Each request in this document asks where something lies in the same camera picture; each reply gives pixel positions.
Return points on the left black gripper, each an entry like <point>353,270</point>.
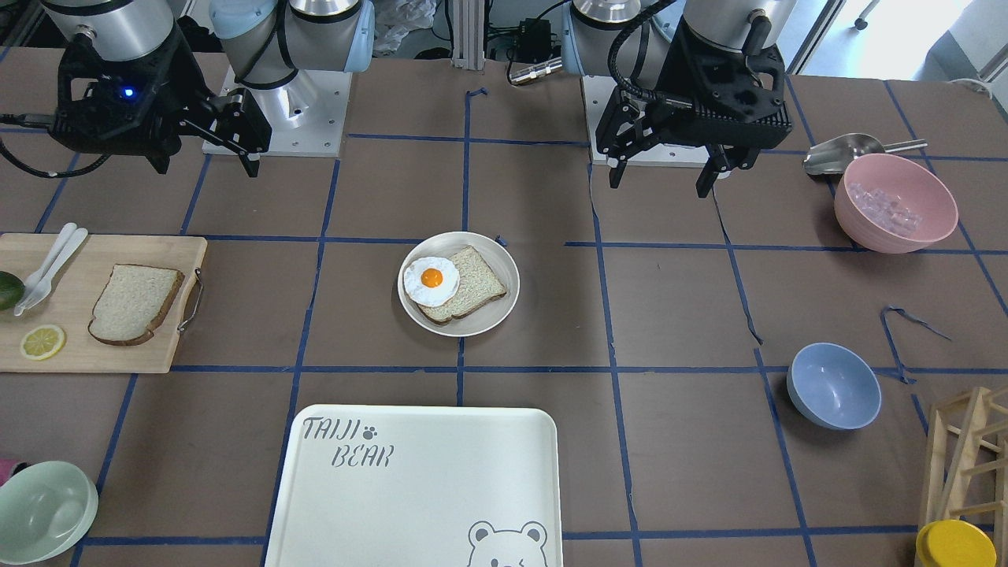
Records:
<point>672,72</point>

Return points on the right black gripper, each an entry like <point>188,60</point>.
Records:
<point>183,85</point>

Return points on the bread slice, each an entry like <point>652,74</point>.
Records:
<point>134,302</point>
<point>478,286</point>

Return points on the white round plate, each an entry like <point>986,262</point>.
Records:
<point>501,262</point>

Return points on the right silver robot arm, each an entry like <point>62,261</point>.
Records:
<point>267,42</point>

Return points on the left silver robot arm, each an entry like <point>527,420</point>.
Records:
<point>578,43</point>

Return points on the bread slice on plate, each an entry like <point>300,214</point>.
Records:
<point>478,286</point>

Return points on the metal scoop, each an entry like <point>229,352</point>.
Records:
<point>833,156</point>

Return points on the wooden cutting board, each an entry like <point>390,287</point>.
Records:
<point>76,289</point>

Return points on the pink bowl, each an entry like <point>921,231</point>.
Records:
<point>891,205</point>

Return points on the fried egg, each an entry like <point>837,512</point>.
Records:
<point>431,280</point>

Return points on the white plastic spoon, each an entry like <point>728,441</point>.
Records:
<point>59,243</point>

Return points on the blue bowl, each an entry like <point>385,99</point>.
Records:
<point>833,387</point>

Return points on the green avocado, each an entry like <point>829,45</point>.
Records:
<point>12,290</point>

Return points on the lemon slice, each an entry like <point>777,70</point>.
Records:
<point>42,342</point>

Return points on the white bear tray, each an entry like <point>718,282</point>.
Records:
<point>418,486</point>

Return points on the pink cloth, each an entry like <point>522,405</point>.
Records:
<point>10,467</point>

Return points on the green bowl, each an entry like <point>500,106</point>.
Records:
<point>45,510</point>

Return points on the wooden rack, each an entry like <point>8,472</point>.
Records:
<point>966,438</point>

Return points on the yellow cup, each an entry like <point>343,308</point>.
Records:
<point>953,542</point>

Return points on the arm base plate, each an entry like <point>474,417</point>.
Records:
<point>596,91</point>
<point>308,114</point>

